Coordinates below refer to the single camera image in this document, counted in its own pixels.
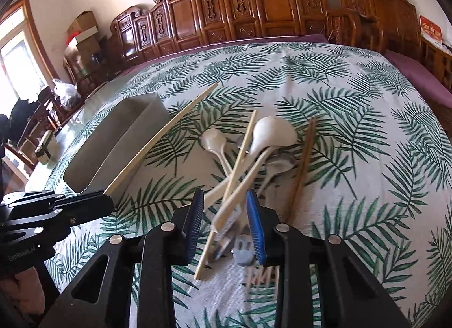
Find brown wooden chopstick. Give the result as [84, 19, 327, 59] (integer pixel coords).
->
[283, 117, 317, 223]

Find small white plastic spoon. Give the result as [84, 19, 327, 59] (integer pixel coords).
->
[201, 128, 232, 175]

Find palm leaf tablecloth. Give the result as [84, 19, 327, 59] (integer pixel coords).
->
[46, 42, 451, 327]

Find red paper box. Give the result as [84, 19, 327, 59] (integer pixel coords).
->
[419, 15, 443, 47]

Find carved wooden bench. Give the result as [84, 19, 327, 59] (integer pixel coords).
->
[107, 0, 451, 87]

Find white plastic ladle spoon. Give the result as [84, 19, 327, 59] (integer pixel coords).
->
[202, 152, 277, 210]

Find metal spoon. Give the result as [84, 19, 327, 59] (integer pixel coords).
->
[236, 135, 254, 160]
[257, 154, 295, 196]

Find light wooden chopstick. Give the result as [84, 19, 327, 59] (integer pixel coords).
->
[103, 83, 218, 196]
[194, 110, 257, 280]

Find grey metal tray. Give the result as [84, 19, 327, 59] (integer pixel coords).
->
[63, 93, 169, 193]

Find large white plastic spoon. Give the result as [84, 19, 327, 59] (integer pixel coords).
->
[211, 116, 297, 232]

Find left hand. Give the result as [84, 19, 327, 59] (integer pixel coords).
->
[1, 268, 45, 315]

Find stacked cardboard boxes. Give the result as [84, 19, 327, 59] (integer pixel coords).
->
[64, 11, 101, 70]

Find white plastic bag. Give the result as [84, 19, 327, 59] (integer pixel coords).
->
[52, 79, 81, 110]

